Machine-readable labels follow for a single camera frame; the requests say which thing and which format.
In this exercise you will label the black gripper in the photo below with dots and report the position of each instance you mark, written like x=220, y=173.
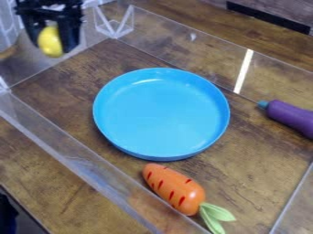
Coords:
x=67, y=10

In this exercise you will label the yellow toy lemon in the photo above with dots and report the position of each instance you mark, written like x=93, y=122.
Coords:
x=50, y=42

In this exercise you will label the blue round tray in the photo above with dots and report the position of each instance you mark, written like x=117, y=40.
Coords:
x=161, y=114

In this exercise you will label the orange toy carrot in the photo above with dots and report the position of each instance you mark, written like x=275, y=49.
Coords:
x=185, y=195

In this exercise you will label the purple toy eggplant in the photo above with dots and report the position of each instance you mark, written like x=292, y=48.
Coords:
x=289, y=115

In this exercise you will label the clear acrylic enclosure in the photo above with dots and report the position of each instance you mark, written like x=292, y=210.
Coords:
x=78, y=183

